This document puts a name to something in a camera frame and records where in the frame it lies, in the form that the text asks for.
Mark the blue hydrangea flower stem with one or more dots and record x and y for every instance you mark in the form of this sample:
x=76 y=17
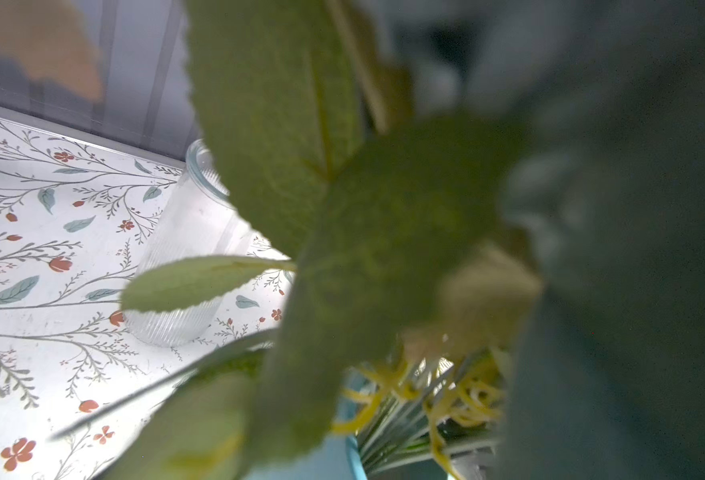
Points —
x=315 y=135

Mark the floral patterned table mat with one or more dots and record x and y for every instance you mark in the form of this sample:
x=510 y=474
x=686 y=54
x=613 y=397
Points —
x=76 y=215

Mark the teal ceramic vase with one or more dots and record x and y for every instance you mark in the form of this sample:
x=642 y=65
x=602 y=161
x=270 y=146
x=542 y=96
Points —
x=359 y=421

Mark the peach flower stem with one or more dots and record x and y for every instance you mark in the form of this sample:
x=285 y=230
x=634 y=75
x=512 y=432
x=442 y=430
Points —
x=48 y=40

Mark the white rose stem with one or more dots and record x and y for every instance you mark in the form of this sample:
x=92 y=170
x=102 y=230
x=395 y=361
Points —
x=197 y=430

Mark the dusty blue rose bunch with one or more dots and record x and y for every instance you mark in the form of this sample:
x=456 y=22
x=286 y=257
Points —
x=610 y=372

